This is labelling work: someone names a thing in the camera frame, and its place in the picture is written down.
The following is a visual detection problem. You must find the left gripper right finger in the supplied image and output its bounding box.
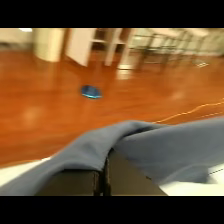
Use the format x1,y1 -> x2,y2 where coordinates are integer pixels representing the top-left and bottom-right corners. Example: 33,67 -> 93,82
103,148 -> 168,197

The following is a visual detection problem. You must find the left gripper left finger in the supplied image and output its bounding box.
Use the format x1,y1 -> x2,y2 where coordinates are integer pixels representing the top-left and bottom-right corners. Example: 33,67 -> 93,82
35,169 -> 102,197

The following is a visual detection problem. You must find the blue shirt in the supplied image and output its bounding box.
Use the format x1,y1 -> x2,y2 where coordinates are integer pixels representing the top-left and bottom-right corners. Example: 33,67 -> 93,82
0,116 -> 224,197

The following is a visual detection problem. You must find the blue round object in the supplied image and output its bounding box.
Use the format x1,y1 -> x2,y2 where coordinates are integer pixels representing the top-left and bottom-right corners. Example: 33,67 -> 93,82
80,84 -> 104,100

